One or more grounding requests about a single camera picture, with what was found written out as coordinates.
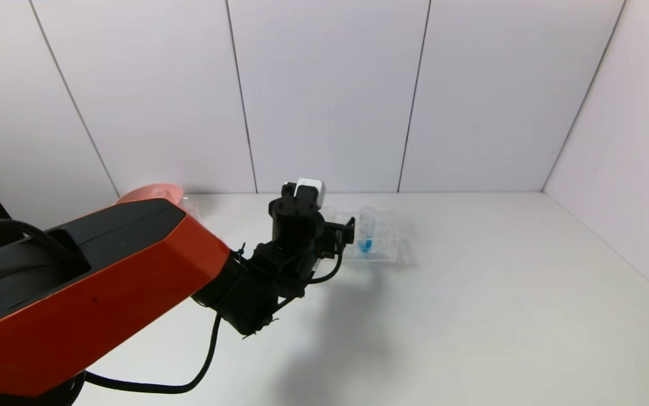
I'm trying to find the test tube with blue pigment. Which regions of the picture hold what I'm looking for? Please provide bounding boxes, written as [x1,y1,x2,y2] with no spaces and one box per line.
[357,206,376,253]

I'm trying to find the clear acrylic test tube rack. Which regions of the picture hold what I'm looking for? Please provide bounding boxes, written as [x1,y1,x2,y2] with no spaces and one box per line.
[322,209,403,265]

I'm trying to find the clear glass beaker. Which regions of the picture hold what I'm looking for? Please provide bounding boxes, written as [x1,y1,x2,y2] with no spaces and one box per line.
[179,196,205,222]

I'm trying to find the pink bowl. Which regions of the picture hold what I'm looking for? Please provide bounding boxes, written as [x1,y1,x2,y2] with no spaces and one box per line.
[116,183,185,205]

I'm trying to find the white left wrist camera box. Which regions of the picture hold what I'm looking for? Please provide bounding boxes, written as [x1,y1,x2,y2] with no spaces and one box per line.
[295,178,326,208]

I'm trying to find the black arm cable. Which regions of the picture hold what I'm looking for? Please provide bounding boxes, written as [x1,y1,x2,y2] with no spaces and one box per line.
[83,314,223,395]

